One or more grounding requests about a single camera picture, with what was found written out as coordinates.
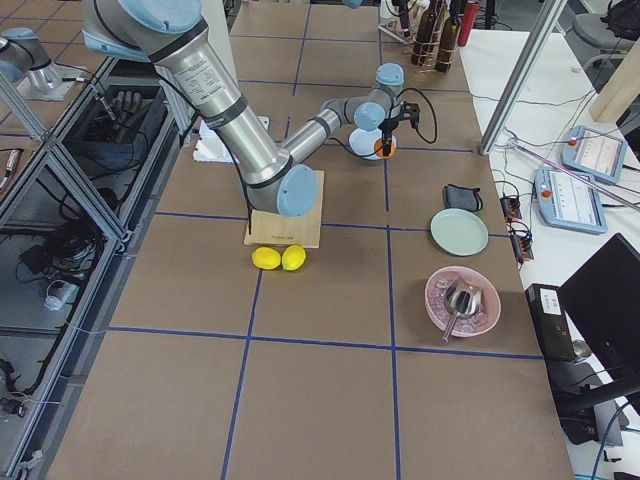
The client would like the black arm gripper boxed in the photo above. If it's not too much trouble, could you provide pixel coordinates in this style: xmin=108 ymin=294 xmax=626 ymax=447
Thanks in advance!
xmin=381 ymin=101 xmax=420 ymax=155

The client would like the orange fruit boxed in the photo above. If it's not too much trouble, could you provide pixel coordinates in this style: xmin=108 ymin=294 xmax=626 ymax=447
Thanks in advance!
xmin=374 ymin=136 xmax=397 ymax=159

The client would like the light blue plate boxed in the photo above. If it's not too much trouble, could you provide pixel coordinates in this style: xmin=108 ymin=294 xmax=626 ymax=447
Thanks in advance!
xmin=349 ymin=128 xmax=383 ymax=161

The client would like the metal scoop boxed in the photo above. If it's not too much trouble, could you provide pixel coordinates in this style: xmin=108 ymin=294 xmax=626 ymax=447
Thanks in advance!
xmin=442 ymin=277 xmax=483 ymax=342

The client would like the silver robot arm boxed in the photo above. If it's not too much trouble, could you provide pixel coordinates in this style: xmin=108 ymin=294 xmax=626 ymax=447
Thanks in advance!
xmin=82 ymin=1 xmax=418 ymax=217

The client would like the light green plate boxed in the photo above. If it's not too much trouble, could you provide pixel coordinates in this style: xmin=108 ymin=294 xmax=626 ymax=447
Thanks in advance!
xmin=430 ymin=208 xmax=489 ymax=256

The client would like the folded grey cloth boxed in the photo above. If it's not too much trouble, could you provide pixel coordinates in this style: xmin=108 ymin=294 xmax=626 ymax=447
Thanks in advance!
xmin=443 ymin=184 xmax=484 ymax=212

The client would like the dark wine bottle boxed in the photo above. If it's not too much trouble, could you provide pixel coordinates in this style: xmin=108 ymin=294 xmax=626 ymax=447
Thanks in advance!
xmin=435 ymin=1 xmax=461 ymax=73
xmin=411 ymin=0 xmax=441 ymax=66

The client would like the dark wine bottle upper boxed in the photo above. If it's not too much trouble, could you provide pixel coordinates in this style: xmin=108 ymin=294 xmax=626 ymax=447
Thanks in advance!
xmin=435 ymin=1 xmax=461 ymax=73

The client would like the metal reaching stick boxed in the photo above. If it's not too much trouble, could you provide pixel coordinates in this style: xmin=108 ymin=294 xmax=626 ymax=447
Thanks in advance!
xmin=508 ymin=141 xmax=639 ymax=212

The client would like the bamboo cutting board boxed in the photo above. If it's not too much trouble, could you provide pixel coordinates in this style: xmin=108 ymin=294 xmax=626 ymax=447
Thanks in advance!
xmin=243 ymin=170 xmax=325 ymax=248

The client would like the red cylinder bottle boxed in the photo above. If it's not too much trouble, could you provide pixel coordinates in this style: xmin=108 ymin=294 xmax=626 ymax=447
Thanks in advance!
xmin=457 ymin=0 xmax=480 ymax=47

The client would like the upper yellow lemon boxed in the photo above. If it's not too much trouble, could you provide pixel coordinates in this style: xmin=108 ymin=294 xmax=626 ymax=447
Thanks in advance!
xmin=281 ymin=245 xmax=307 ymax=271

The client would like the yellow lemon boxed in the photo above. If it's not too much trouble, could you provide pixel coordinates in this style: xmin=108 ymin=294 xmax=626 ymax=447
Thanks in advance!
xmin=251 ymin=246 xmax=282 ymax=270
xmin=281 ymin=245 xmax=307 ymax=271

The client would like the lower yellow lemon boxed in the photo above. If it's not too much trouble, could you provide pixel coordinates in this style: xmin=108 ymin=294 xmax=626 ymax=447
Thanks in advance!
xmin=251 ymin=246 xmax=282 ymax=270

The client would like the near teach pendant tablet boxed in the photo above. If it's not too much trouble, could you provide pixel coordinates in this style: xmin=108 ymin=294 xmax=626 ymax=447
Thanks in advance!
xmin=534 ymin=166 xmax=607 ymax=235

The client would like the teach pendant tablet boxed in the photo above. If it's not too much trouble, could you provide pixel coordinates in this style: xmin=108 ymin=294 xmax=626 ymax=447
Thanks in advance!
xmin=534 ymin=166 xmax=607 ymax=235
xmin=561 ymin=125 xmax=628 ymax=184

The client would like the far teach pendant tablet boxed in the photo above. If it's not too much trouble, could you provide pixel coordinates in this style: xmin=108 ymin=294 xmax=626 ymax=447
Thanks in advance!
xmin=561 ymin=125 xmax=628 ymax=184

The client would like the pink bowl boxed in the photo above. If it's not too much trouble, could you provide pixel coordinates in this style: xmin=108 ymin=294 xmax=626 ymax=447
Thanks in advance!
xmin=424 ymin=266 xmax=501 ymax=342

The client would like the black desktop box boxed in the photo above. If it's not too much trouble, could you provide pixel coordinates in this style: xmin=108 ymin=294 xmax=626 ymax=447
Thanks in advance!
xmin=525 ymin=283 xmax=579 ymax=363

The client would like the black computer monitor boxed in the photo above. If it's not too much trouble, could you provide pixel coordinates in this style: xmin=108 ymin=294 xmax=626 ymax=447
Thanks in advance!
xmin=559 ymin=233 xmax=639 ymax=375

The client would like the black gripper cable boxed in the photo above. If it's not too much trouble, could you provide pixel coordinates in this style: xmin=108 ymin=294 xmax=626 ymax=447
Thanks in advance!
xmin=327 ymin=87 xmax=439 ymax=161

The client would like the copper wire bottle rack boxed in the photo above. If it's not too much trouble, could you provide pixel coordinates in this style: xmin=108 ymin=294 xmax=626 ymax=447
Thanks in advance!
xmin=411 ymin=6 xmax=448 ymax=73

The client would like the white wire cup rack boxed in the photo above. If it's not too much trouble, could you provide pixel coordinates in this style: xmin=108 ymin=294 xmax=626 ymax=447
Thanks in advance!
xmin=378 ymin=0 xmax=416 ymax=45

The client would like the aluminium frame post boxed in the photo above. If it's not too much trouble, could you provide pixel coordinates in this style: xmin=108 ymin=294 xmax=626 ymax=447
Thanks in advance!
xmin=479 ymin=0 xmax=568 ymax=155

